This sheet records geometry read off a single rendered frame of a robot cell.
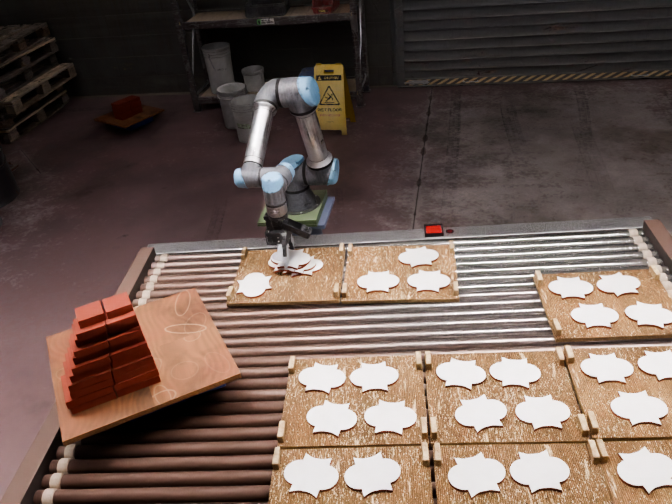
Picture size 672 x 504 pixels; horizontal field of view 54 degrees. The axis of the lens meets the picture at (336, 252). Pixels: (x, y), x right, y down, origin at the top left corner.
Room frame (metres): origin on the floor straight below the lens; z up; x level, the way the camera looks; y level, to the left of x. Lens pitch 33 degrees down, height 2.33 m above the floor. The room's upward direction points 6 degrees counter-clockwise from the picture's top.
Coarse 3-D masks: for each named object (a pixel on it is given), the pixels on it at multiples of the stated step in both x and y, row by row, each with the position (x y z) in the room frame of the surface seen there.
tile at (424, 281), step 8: (424, 272) 1.96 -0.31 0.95; (432, 272) 1.95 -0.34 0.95; (408, 280) 1.92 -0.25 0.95; (416, 280) 1.91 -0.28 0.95; (424, 280) 1.91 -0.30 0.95; (432, 280) 1.90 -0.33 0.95; (440, 280) 1.90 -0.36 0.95; (448, 280) 1.89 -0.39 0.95; (416, 288) 1.88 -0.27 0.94; (424, 288) 1.86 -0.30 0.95; (432, 288) 1.86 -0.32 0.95; (440, 288) 1.86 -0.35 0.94
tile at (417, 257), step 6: (408, 252) 2.10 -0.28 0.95; (414, 252) 2.10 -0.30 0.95; (420, 252) 2.09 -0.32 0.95; (426, 252) 2.09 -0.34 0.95; (432, 252) 2.08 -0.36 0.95; (402, 258) 2.06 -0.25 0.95; (408, 258) 2.06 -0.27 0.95; (414, 258) 2.06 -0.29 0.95; (420, 258) 2.05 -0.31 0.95; (426, 258) 2.05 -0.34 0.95; (432, 258) 2.04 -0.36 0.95; (408, 264) 2.03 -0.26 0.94; (414, 264) 2.02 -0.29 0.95; (420, 264) 2.01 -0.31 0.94; (426, 264) 2.01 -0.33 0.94
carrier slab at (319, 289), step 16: (256, 256) 2.21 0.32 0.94; (320, 256) 2.16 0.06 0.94; (336, 256) 2.15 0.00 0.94; (240, 272) 2.11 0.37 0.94; (256, 272) 2.10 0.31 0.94; (272, 272) 2.08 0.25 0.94; (320, 272) 2.05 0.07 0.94; (336, 272) 2.04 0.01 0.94; (272, 288) 1.98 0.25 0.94; (288, 288) 1.97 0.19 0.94; (304, 288) 1.96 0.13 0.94; (320, 288) 1.94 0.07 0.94; (240, 304) 1.91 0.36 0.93; (256, 304) 1.90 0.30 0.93; (272, 304) 1.90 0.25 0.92; (288, 304) 1.89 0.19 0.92
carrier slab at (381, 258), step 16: (352, 256) 2.13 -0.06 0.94; (368, 256) 2.12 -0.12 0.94; (384, 256) 2.11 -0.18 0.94; (448, 256) 2.06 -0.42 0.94; (352, 272) 2.02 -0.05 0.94; (400, 272) 1.99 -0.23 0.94; (416, 272) 1.98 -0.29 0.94; (448, 272) 1.96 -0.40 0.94; (352, 288) 1.92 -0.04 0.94; (400, 288) 1.89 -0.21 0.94; (448, 288) 1.86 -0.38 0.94
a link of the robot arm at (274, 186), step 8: (264, 176) 2.10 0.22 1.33; (272, 176) 2.10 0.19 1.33; (280, 176) 2.09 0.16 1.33; (264, 184) 2.08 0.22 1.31; (272, 184) 2.07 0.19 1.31; (280, 184) 2.08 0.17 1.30; (264, 192) 2.08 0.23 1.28; (272, 192) 2.06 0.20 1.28; (280, 192) 2.07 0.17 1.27; (272, 200) 2.07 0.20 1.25; (280, 200) 2.07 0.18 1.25
